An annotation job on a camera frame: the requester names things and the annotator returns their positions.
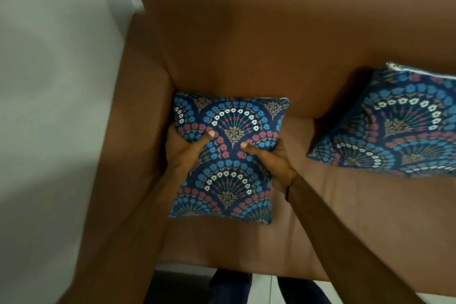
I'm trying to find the brown sofa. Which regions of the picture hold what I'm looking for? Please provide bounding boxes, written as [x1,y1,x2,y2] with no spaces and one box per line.
[76,0,456,297]

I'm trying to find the blue floral patterned cushion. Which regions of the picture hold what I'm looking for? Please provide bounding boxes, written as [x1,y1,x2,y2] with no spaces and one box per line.
[169,92,290,225]
[307,62,456,178]

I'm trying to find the person's right hand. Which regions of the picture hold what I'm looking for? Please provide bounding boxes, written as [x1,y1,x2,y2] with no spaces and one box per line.
[240,138,300,195]

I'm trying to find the person's left hand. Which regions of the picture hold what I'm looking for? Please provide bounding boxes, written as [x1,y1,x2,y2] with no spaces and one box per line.
[166,124,216,184]

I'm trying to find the person's right forearm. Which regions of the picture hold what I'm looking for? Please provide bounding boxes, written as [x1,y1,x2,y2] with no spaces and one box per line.
[285,176,426,304]

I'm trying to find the person's left forearm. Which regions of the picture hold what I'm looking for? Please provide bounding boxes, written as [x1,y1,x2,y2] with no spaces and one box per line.
[59,172,186,304]

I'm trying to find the person's dark blue trousers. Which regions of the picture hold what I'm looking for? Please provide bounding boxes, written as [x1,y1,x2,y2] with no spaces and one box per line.
[208,269,332,304]

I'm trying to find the thin wrist bracelet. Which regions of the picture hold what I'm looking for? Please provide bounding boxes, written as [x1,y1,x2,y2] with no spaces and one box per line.
[285,174,303,202]

